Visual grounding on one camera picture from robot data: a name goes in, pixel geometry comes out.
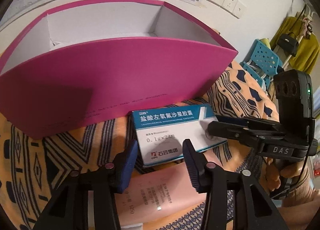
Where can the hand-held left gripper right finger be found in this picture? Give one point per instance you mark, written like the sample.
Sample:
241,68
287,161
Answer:
192,165

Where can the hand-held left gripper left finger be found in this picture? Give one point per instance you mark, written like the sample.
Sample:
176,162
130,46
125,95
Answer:
127,167

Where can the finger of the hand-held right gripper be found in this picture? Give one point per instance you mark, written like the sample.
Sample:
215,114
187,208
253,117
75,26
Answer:
240,133
250,121

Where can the large pink tube white cap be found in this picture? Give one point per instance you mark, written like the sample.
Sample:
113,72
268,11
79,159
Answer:
155,190

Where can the teal and white medicine box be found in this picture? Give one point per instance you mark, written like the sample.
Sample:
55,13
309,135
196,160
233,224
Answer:
165,132

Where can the pink cardboard box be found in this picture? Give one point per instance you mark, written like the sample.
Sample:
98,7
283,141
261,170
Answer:
112,77

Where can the person's right hand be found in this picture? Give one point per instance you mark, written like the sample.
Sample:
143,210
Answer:
273,170

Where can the blue perforated plastic rack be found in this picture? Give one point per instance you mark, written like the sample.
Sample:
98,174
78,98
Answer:
265,57

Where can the mustard yellow garment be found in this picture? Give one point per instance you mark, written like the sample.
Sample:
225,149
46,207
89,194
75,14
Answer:
311,49

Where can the black handbag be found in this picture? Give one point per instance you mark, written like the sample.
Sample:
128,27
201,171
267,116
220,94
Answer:
287,43

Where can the small pink plush charm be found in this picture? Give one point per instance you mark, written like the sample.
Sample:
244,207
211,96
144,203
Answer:
307,26

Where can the white coat rack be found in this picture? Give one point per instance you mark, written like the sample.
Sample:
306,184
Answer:
311,14

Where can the orange patterned blanket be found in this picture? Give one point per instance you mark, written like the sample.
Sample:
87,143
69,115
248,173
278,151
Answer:
22,170

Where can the white wall switch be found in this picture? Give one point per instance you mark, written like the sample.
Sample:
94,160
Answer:
239,9

